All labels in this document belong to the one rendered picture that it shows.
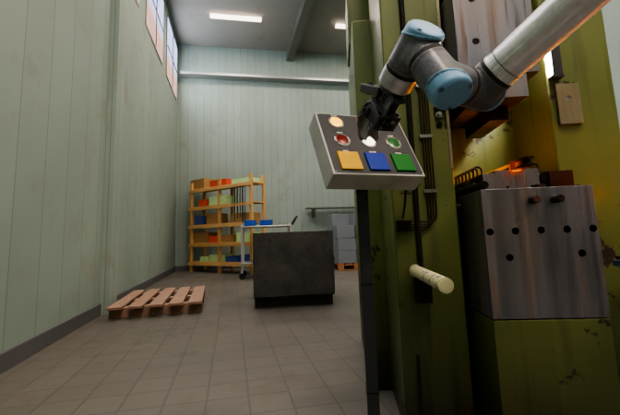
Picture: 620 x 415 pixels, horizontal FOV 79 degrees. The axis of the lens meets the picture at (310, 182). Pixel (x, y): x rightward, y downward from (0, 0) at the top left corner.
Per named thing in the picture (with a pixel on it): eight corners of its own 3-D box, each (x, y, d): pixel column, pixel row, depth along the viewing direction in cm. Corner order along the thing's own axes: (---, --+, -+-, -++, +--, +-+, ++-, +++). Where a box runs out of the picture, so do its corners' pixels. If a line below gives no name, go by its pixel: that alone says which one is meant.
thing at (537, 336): (633, 472, 119) (611, 318, 125) (507, 471, 122) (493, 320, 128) (540, 397, 174) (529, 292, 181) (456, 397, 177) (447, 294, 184)
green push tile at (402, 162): (416, 170, 127) (408, 153, 131) (397, 169, 124) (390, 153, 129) (414, 173, 128) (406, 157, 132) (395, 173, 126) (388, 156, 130)
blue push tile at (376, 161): (391, 170, 123) (383, 152, 128) (371, 169, 121) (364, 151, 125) (388, 173, 125) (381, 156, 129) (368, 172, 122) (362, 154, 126)
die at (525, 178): (540, 188, 139) (537, 165, 140) (483, 191, 140) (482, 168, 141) (494, 198, 180) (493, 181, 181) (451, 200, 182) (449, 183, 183)
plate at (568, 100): (584, 123, 152) (578, 82, 155) (560, 124, 153) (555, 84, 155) (580, 124, 154) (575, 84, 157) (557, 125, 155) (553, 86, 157)
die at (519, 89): (529, 96, 143) (526, 72, 145) (474, 99, 145) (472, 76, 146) (487, 126, 185) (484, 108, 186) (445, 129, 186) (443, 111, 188)
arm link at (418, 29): (423, 37, 80) (401, 11, 86) (396, 84, 90) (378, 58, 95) (456, 40, 84) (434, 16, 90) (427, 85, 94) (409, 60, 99)
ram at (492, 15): (563, 69, 144) (550, -27, 149) (459, 77, 147) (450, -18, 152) (513, 106, 185) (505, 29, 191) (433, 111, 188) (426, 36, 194)
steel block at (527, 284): (611, 317, 125) (592, 184, 132) (493, 319, 128) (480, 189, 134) (529, 291, 181) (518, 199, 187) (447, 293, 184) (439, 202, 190)
